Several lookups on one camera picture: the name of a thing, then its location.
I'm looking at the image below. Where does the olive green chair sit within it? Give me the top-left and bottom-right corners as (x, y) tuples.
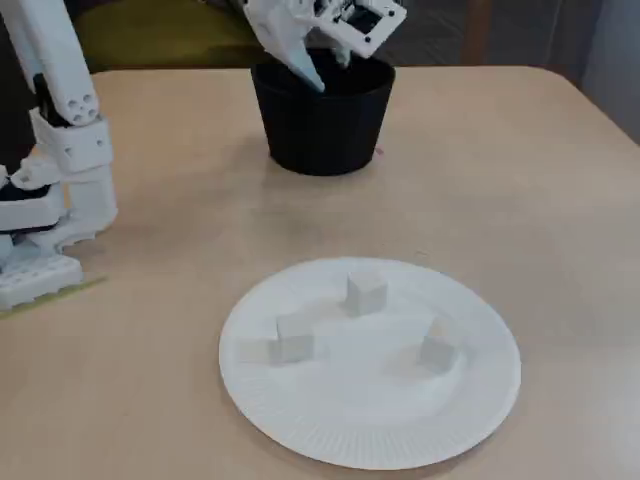
(74, 0), (266, 70)

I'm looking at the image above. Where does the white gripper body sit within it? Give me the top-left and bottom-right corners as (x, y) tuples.
(242, 0), (321, 60)

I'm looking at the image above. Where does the wooden post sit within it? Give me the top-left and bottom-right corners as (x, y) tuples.
(462, 0), (484, 67)

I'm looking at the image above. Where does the black pot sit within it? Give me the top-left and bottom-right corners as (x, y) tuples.
(249, 47), (397, 177)

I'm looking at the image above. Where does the white paper plate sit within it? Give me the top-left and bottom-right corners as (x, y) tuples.
(218, 256), (523, 471)

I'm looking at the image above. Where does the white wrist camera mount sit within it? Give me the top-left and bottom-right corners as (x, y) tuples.
(307, 0), (409, 60)

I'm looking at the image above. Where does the white cube block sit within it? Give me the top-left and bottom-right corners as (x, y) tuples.
(417, 318), (460, 375)
(346, 271), (389, 318)
(275, 313), (315, 365)

